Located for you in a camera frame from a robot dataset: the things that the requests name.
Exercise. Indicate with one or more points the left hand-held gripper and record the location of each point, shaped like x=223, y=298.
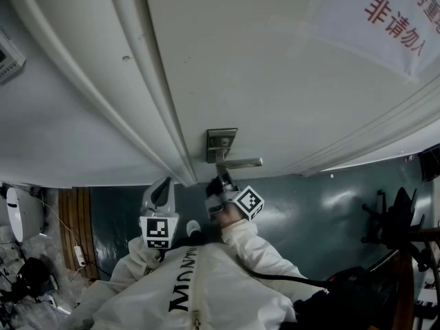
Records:
x=159, y=230

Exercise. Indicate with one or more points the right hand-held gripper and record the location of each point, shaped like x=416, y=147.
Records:
x=247, y=203

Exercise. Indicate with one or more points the person's left forearm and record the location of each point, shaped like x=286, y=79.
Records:
x=142, y=256

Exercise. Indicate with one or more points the person's right forearm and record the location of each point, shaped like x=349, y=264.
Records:
x=261, y=249

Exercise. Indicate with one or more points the dark door lock plate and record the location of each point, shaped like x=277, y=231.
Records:
x=220, y=141

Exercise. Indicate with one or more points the white door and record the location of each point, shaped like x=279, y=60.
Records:
x=258, y=64

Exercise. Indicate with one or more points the person's left white shoe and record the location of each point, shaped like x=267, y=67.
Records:
x=192, y=227

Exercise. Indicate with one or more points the wooden floor step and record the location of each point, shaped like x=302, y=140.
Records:
x=77, y=218

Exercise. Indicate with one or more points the person's white jacket torso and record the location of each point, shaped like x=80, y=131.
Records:
x=154, y=287

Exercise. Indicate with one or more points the white power strip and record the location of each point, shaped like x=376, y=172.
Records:
x=79, y=255

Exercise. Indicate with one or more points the black bag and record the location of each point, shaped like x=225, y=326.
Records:
x=32, y=275

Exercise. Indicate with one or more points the black office chair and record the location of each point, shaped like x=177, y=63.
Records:
x=398, y=218

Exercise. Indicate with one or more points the wooden handrail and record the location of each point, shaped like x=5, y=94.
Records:
x=405, y=280

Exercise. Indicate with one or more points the white paper sign red print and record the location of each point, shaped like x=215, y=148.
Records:
x=361, y=26

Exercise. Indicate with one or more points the white wall thermostat panel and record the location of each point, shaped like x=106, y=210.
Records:
x=8, y=62

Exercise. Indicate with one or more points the black wall box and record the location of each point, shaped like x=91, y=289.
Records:
x=429, y=163

